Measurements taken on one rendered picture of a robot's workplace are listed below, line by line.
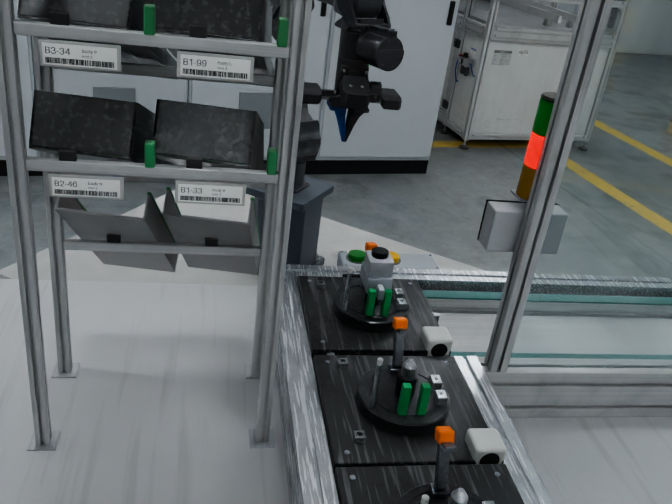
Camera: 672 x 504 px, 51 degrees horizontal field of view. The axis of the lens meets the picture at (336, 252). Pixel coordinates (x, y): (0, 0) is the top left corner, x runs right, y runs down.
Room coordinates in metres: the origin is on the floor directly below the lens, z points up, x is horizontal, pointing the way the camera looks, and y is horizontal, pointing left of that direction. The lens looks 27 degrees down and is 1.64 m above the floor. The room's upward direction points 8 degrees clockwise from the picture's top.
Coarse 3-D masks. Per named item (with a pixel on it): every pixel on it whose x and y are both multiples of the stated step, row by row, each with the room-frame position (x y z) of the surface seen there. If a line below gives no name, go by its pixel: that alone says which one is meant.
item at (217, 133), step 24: (168, 120) 0.87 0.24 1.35; (192, 120) 0.88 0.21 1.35; (216, 120) 0.88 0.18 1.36; (240, 120) 0.88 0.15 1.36; (168, 144) 0.86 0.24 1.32; (192, 144) 0.86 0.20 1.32; (216, 144) 0.87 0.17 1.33; (240, 144) 0.87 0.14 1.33; (240, 168) 0.89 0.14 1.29; (264, 168) 1.06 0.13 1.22
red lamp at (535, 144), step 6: (534, 138) 1.00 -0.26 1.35; (540, 138) 0.99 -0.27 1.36; (528, 144) 1.01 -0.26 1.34; (534, 144) 1.00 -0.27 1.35; (540, 144) 0.99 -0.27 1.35; (528, 150) 1.00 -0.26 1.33; (534, 150) 0.99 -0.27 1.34; (540, 150) 0.99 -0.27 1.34; (528, 156) 1.00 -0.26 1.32; (534, 156) 0.99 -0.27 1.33; (528, 162) 1.00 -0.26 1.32; (534, 162) 0.99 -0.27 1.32; (534, 168) 0.99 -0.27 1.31
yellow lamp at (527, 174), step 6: (522, 168) 1.01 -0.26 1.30; (528, 168) 1.00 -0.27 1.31; (522, 174) 1.00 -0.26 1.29; (528, 174) 0.99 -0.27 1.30; (534, 174) 0.99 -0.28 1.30; (522, 180) 1.00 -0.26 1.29; (528, 180) 0.99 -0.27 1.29; (522, 186) 1.00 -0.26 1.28; (528, 186) 0.99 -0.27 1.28; (516, 192) 1.01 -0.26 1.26; (522, 192) 0.99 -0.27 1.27; (528, 192) 0.99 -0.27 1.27; (522, 198) 0.99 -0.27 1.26
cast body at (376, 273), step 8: (376, 248) 1.09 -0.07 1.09; (384, 248) 1.09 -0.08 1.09; (368, 256) 1.08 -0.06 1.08; (376, 256) 1.07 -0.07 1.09; (384, 256) 1.07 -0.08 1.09; (368, 264) 1.06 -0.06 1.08; (376, 264) 1.06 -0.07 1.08; (384, 264) 1.06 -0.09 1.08; (392, 264) 1.06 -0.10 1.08; (360, 272) 1.11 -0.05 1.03; (368, 272) 1.06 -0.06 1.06; (376, 272) 1.06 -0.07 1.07; (384, 272) 1.06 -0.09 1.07; (392, 272) 1.06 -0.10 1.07; (368, 280) 1.05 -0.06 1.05; (376, 280) 1.05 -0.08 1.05; (384, 280) 1.06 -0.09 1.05; (392, 280) 1.06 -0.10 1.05; (368, 288) 1.05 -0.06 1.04; (376, 288) 1.05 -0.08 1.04; (384, 288) 1.06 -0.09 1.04
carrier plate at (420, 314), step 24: (312, 288) 1.14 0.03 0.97; (336, 288) 1.15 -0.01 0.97; (408, 288) 1.19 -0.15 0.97; (312, 312) 1.05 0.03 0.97; (432, 312) 1.11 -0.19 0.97; (312, 336) 0.98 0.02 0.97; (336, 336) 0.99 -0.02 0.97; (360, 336) 1.00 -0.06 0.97; (384, 336) 1.01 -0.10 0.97; (408, 336) 1.02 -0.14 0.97
